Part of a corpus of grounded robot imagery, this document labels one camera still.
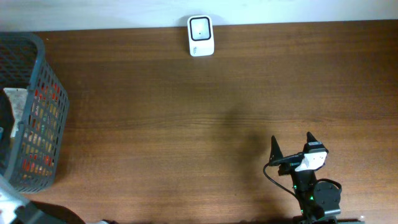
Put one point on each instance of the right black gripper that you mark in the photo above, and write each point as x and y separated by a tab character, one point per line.
288	159

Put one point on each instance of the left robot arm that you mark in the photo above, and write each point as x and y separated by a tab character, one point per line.
15	208

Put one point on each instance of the white barcode scanner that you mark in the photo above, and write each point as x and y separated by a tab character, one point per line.
200	36

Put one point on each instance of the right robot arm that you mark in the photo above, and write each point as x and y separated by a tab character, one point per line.
318	199

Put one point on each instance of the dark grey mesh basket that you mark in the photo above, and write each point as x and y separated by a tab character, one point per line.
34	108

